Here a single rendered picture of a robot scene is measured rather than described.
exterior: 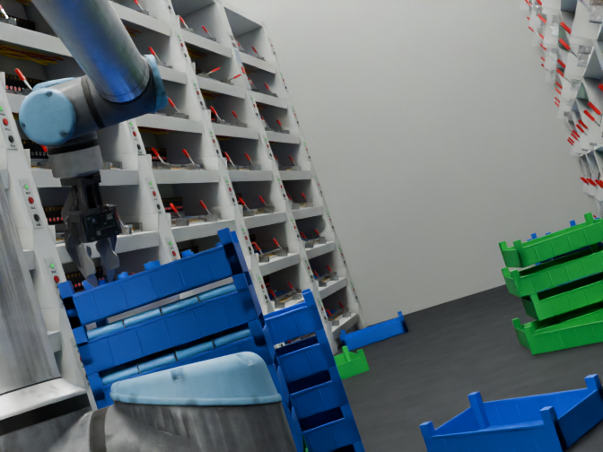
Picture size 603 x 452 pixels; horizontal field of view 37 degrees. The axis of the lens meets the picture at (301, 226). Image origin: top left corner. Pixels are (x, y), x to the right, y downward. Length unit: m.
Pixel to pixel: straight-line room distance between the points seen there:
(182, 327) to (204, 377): 0.72
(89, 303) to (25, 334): 0.67
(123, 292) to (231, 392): 0.75
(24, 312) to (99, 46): 0.49
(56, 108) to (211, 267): 0.36
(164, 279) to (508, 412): 0.82
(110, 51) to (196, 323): 0.48
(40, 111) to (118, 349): 0.41
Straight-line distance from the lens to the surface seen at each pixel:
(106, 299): 1.55
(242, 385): 0.83
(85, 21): 1.22
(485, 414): 2.02
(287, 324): 1.86
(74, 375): 2.19
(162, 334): 1.54
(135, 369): 1.56
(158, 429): 0.82
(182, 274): 1.53
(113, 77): 1.37
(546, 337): 2.65
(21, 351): 0.88
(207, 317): 1.53
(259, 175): 3.97
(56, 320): 2.19
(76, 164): 1.63
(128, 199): 2.86
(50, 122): 1.49
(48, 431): 0.86
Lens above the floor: 0.48
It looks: 2 degrees up
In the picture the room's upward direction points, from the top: 18 degrees counter-clockwise
